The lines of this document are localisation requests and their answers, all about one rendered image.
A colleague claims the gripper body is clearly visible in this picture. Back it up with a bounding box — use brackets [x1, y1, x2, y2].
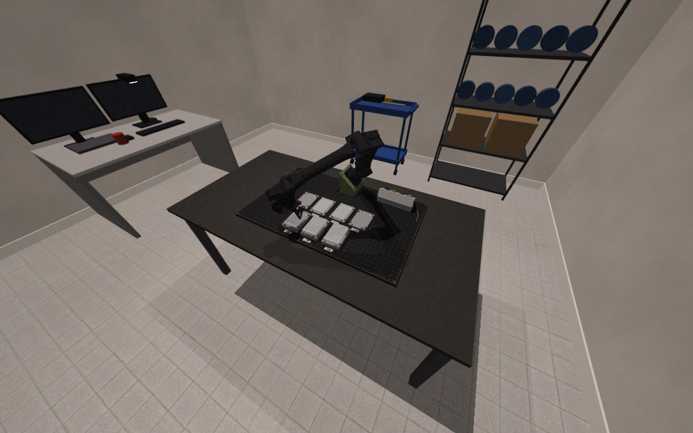
[287, 194, 303, 213]

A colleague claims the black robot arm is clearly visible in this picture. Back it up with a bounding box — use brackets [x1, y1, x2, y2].
[266, 129, 384, 215]

